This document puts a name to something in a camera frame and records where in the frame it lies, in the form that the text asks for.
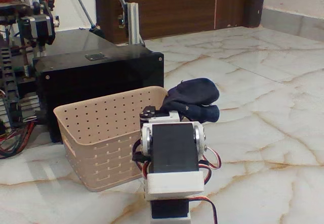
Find beige perforated plastic basket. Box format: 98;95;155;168
53;85;169;193

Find aluminium extrusion post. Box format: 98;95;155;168
117;1;147;47

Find glossy black box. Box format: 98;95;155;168
32;27;165;144

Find dark navy cloth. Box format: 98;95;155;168
161;77;221;124

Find small metal plate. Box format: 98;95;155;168
84;53;107;62

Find thin metal rod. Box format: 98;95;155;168
67;0;106;39

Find dark brown wooden door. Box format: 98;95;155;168
94;0;267;44

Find black metal frame machine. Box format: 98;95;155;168
0;0;61;133

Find red white black servo cable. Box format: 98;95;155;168
187;144;223;224

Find red and black wire bundle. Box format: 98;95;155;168
0;120;36;159

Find black cable drag chain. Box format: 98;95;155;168
0;46;20;129

